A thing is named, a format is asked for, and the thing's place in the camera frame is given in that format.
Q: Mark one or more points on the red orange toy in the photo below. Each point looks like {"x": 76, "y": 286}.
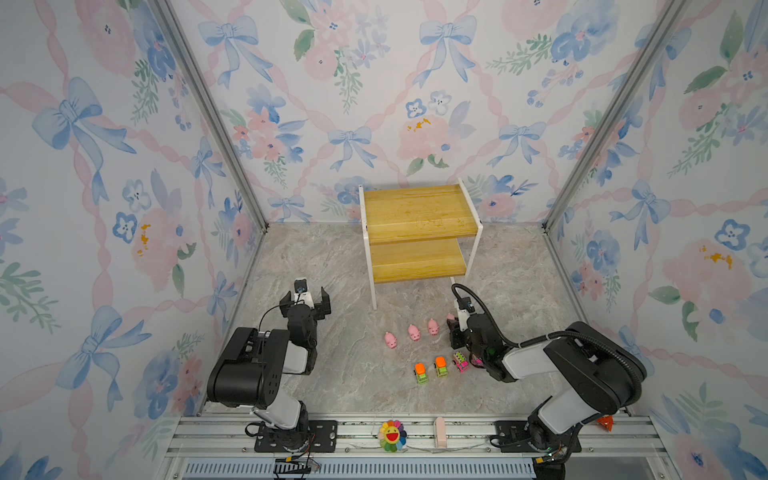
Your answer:
{"x": 606, "y": 422}

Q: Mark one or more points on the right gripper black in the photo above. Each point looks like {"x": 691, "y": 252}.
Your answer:
{"x": 455, "y": 333}

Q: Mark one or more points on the aluminium corner post right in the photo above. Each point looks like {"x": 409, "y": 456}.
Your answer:
{"x": 659, "y": 35}

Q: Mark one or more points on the orange green toy car left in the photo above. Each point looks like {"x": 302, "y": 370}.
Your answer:
{"x": 420, "y": 373}

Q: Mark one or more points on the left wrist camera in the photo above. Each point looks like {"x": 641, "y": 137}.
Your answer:
{"x": 301, "y": 294}

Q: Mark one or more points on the orange green toy car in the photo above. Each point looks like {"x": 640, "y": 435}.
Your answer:
{"x": 420, "y": 373}
{"x": 441, "y": 367}

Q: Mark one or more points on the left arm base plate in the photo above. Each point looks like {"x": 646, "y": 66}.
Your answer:
{"x": 313, "y": 436}

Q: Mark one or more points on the aluminium corner post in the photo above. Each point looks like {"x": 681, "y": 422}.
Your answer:
{"x": 659, "y": 35}
{"x": 179, "y": 45}

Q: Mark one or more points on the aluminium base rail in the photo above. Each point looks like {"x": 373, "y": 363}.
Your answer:
{"x": 221, "y": 446}

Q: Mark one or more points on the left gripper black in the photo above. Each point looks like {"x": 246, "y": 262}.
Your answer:
{"x": 284, "y": 308}

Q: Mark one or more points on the pink block on rail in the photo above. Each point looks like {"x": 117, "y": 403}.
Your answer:
{"x": 440, "y": 433}

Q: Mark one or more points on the orange green toy car right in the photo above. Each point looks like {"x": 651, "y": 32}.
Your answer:
{"x": 441, "y": 367}

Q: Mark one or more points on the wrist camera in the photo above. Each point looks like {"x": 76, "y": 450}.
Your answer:
{"x": 301, "y": 294}
{"x": 465, "y": 309}

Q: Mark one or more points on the green pink toy truck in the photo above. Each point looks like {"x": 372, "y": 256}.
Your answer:
{"x": 460, "y": 361}

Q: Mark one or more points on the white wooden two-tier shelf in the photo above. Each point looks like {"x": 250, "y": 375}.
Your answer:
{"x": 418, "y": 233}

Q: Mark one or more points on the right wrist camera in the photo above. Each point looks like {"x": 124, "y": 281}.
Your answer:
{"x": 465, "y": 309}

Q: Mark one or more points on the aluminium corner post left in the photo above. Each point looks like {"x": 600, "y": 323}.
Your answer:
{"x": 179, "y": 45}

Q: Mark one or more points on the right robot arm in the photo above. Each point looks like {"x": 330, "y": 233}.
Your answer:
{"x": 601, "y": 376}

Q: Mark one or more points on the rainbow smiling flower toy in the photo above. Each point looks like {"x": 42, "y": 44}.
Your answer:
{"x": 392, "y": 436}

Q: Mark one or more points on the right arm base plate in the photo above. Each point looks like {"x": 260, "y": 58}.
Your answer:
{"x": 519, "y": 436}

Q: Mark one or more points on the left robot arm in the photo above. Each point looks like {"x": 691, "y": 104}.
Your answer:
{"x": 249, "y": 372}

